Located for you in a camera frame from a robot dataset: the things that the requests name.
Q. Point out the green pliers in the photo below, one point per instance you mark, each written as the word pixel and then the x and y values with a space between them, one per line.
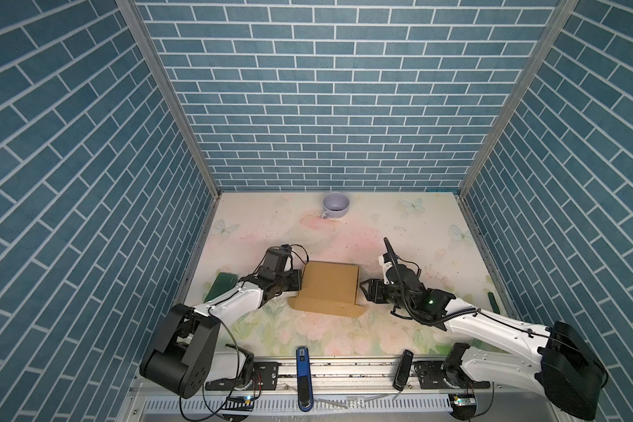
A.
pixel 493 303

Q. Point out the white slotted cable duct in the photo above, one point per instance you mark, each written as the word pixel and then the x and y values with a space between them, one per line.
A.
pixel 287 405

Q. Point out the lavender ceramic cup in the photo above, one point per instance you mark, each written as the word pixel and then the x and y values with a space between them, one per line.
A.
pixel 335 205

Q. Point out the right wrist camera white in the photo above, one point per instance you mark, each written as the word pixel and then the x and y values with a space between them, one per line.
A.
pixel 389 273

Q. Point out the black handheld device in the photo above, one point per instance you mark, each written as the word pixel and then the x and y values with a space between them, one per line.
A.
pixel 402 374

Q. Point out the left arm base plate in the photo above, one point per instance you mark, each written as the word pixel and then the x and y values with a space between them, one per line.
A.
pixel 261 376

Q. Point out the aluminium front rail frame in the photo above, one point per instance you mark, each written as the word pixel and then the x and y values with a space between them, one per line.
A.
pixel 357 377

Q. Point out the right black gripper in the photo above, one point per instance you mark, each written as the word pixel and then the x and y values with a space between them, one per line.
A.
pixel 374 286

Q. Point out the blue black handheld tool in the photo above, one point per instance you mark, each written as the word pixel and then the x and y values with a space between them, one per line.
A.
pixel 303 379

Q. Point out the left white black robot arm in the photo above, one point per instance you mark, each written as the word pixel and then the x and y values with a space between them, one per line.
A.
pixel 182 355

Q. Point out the green rectangular block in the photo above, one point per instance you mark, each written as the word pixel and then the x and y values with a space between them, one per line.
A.
pixel 223 283

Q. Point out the brown cardboard box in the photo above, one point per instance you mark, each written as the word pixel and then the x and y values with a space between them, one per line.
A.
pixel 330 289

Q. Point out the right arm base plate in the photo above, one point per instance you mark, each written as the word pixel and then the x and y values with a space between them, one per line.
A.
pixel 438 373

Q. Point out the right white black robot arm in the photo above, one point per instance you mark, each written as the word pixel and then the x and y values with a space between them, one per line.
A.
pixel 554 361

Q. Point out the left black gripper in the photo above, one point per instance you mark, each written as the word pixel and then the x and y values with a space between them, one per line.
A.
pixel 296 276

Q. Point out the right green controller board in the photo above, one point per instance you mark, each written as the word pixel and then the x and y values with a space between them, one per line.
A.
pixel 462 400

